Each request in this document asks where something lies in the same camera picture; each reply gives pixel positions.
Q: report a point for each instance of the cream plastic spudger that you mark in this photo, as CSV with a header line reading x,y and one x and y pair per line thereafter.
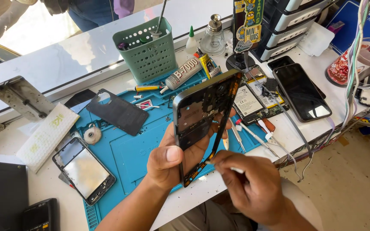
x,y
225,141

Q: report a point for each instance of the green perforated plastic basket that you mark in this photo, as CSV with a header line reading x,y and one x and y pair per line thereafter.
x,y
148,56

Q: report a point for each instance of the black round stand base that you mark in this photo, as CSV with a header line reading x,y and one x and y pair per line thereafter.
x,y
236,62

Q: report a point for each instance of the small black smartphone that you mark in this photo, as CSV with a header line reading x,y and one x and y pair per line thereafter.
x,y
279,61

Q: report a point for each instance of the white tissue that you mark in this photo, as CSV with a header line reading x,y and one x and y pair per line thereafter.
x,y
316,40

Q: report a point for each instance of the clear adhesive tube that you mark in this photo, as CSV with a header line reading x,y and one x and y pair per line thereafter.
x,y
183,73

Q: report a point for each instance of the yellow glue packet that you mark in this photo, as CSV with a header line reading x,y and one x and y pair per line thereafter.
x,y
208,65

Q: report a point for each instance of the black white drawer organiser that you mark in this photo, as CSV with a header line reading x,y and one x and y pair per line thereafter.
x,y
287,29

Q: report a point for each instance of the small white swab tool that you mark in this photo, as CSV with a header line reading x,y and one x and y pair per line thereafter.
x,y
236,169

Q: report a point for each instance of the cartoon print package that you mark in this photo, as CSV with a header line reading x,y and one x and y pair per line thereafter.
x,y
247,25

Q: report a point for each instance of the large black smartphone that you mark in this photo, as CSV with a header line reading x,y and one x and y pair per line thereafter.
x,y
300,91

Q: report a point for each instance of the blue silicone repair mat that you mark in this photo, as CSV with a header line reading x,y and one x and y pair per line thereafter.
x,y
133,154

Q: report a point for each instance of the person's grey trousers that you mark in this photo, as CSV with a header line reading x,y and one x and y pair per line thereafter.
x,y
210,218

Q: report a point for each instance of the white glue bottle green tip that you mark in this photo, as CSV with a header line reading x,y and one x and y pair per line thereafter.
x,y
191,43

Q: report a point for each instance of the white tape roll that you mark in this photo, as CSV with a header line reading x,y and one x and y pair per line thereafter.
x,y
92,134

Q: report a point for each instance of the glass alcohol dispenser bottle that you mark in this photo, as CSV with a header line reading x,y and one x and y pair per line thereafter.
x,y
213,40

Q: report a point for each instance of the person's right hand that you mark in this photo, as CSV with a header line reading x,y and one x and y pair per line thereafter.
x,y
255,189

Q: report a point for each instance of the person's right fingers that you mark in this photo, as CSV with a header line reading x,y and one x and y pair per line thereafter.
x,y
228,166

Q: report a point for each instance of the small yellow tube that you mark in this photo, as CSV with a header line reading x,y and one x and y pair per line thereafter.
x,y
146,88

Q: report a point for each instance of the metal rod tool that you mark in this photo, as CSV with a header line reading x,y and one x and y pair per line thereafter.
x,y
159,19

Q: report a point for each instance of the clear bowl red print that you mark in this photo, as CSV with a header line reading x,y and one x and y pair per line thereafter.
x,y
339,69

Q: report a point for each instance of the white bubble foam pad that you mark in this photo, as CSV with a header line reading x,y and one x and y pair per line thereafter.
x,y
47,138

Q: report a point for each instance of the opened phone with battery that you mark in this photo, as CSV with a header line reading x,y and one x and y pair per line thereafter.
x,y
249,101

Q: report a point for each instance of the disassembled phone display frame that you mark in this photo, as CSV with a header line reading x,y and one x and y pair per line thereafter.
x,y
85,173

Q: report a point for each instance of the black multimeter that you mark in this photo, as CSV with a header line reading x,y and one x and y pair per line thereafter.
x,y
40,216

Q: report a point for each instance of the metal phone clamp fixture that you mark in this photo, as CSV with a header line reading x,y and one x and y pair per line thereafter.
x,y
21,96

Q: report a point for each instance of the red white sticker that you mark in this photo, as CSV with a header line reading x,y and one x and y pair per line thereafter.
x,y
146,104

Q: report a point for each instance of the metal tweezers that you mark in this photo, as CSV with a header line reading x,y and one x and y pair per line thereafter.
x,y
236,134

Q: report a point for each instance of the purple cap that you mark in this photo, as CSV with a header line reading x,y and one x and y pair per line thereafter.
x,y
123,46

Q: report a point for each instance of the black phone frame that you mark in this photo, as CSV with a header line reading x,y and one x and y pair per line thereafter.
x,y
201,109

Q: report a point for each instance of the black flat case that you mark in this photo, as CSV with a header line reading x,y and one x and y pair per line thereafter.
x,y
2,195

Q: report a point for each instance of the black phone back cover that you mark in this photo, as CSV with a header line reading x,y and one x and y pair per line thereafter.
x,y
117,110

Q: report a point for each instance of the person's left hand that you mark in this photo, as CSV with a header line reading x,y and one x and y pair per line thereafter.
x,y
193,150

